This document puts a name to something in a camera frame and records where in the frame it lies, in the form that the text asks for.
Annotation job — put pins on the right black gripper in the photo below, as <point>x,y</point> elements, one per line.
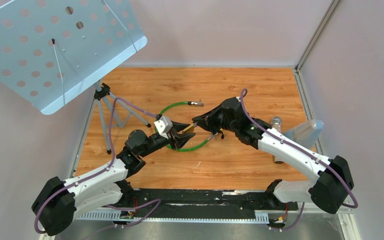
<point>206,121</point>

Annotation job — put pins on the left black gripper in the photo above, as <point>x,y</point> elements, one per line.
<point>180,139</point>

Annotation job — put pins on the brass padlock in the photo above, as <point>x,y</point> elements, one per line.
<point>189,129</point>

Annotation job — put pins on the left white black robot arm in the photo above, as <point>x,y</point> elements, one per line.
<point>62,201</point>

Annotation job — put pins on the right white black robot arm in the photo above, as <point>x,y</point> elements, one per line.
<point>330,182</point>

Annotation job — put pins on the clear bottle with metal cap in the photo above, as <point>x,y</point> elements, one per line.
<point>276,123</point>

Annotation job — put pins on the clear blue plastic bag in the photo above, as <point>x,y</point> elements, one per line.
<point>306,134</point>

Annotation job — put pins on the perforated light blue metal plate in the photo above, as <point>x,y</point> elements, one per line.
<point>51,51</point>

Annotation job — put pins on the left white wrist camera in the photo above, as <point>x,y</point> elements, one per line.
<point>163,126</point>

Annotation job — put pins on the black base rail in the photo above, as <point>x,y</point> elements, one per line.
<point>197,206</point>

